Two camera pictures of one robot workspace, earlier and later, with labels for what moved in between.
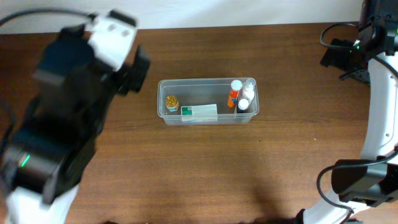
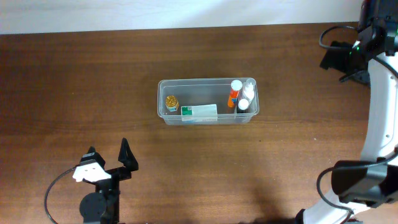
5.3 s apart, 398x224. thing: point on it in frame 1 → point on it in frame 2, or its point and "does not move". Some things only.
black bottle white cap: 243,105 does not move
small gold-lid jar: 171,103 does not move
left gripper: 132,76 → 127,160
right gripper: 334,57 does not move
